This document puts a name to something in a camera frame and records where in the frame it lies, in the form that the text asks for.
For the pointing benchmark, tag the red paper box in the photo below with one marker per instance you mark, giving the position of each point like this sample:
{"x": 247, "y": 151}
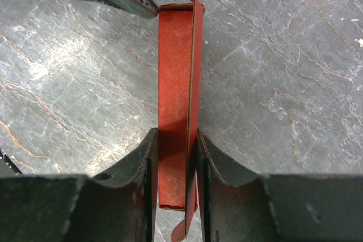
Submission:
{"x": 180, "y": 32}

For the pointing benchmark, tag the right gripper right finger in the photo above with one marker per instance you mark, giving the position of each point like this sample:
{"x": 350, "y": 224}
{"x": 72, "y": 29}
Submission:
{"x": 237, "y": 204}

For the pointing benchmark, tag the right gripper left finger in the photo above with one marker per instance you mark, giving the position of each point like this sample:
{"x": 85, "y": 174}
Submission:
{"x": 117, "y": 204}

